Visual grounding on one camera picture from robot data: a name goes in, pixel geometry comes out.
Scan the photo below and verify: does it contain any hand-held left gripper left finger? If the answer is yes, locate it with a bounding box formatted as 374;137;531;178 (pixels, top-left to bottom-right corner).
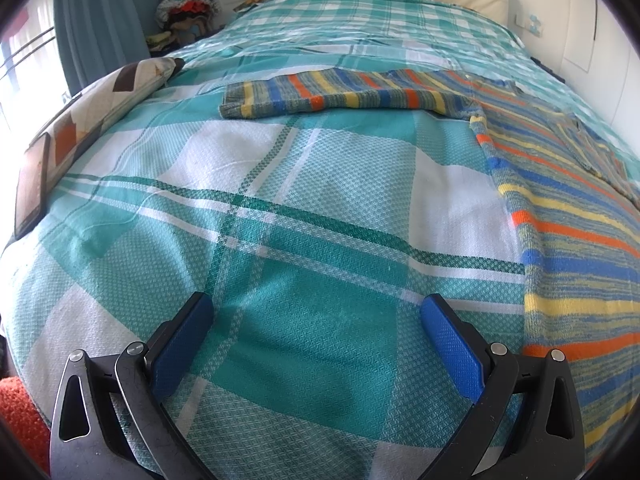
49;291;216;480

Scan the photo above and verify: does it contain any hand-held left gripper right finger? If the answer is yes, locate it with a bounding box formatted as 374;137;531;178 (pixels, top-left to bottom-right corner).
419;295;586;480

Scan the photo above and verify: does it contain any striped knit sweater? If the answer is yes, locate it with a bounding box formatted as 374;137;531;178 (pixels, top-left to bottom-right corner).
219;67;640;466

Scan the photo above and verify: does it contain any pile of clothes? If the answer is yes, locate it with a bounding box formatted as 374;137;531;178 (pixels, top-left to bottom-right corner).
146;0;223;56

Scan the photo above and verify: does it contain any teal plaid bedspread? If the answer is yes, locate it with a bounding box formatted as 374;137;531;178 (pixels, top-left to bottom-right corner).
0;0;640;480

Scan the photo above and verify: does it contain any orange fluffy blanket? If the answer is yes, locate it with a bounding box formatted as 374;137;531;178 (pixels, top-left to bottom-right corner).
0;376;52;476

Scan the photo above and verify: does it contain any dark tablet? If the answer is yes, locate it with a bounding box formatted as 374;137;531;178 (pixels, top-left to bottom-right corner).
14;132;52;241

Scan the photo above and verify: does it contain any geometric patterned pillow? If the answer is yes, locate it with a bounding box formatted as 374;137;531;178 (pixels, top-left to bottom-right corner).
12;56;187;201

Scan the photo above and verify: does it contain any window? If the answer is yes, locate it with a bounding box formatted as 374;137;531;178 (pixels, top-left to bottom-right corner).
0;0;68;126

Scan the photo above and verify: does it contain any blue curtain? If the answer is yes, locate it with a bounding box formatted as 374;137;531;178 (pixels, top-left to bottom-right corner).
50;0;187;96

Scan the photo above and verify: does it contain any wall socket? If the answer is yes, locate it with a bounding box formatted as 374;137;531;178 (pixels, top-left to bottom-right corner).
517;10;547;37

